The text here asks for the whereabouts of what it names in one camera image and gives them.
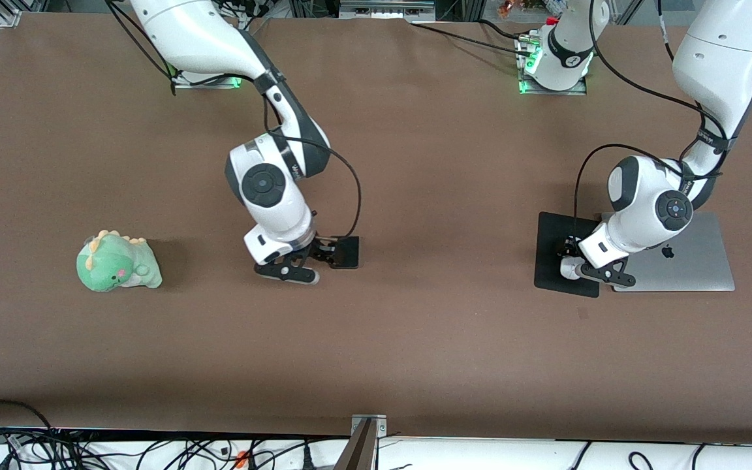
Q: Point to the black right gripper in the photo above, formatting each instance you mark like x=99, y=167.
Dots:
x=319, y=249

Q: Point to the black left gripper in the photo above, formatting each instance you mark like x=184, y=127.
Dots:
x=570, y=247

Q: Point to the white computer mouse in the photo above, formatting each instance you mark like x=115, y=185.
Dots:
x=569, y=269

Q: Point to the black phone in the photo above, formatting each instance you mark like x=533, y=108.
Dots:
x=350, y=254

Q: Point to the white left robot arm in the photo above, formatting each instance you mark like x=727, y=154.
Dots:
x=643, y=196

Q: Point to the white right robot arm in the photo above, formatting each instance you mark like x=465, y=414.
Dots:
x=187, y=32

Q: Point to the black mouse pad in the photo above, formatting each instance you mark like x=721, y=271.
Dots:
x=549, y=228

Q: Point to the silver laptop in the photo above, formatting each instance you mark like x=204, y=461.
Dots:
x=709, y=261

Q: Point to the aluminium profile beam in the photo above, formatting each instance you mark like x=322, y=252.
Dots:
x=356, y=454

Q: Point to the green dinosaur plush toy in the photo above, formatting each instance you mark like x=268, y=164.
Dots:
x=111, y=264

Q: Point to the metal table edge bracket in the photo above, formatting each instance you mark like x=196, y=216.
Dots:
x=379, y=427

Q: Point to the grey switch box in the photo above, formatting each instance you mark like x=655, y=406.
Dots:
x=386, y=8

